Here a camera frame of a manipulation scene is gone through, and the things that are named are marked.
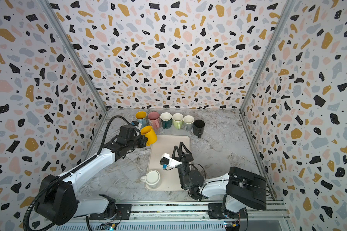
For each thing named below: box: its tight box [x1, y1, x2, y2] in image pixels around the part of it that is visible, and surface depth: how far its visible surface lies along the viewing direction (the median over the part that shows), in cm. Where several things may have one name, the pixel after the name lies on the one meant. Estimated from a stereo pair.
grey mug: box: [183, 115, 195, 131], surface depth 105 cm
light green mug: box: [172, 112, 184, 130], surface depth 105 cm
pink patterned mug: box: [147, 111, 161, 131], surface depth 105 cm
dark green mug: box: [160, 112, 173, 129], surface depth 106 cm
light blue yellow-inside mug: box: [134, 110, 149, 131], surface depth 105 cm
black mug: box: [192, 119, 205, 139], surface depth 105 cm
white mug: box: [140, 169, 161, 189], surface depth 80 cm
